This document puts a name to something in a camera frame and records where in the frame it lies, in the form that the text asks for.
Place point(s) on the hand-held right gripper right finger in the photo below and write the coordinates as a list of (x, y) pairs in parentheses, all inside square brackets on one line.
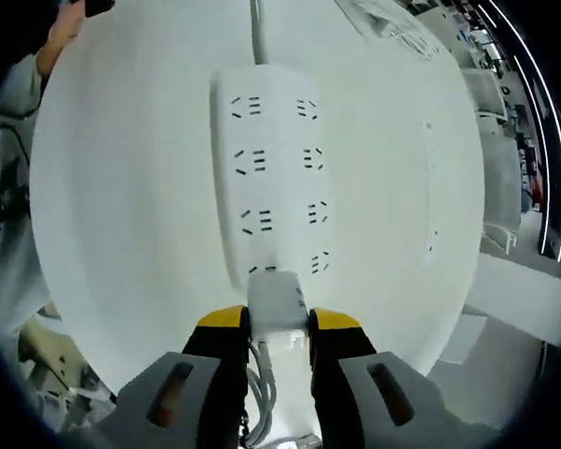
[(383, 402)]

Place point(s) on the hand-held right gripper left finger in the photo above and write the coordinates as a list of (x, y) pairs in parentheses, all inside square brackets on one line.
[(168, 402)]

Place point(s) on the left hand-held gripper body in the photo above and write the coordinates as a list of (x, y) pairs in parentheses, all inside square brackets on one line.
[(93, 5)]

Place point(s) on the white charger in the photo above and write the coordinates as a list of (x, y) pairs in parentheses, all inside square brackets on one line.
[(276, 304)]

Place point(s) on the white power strip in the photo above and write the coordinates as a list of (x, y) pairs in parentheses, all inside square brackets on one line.
[(280, 187)]

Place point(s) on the white desk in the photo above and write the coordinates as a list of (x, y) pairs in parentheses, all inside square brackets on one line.
[(121, 187)]

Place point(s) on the person's pale shirt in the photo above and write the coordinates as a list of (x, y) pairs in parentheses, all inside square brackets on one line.
[(14, 280)]

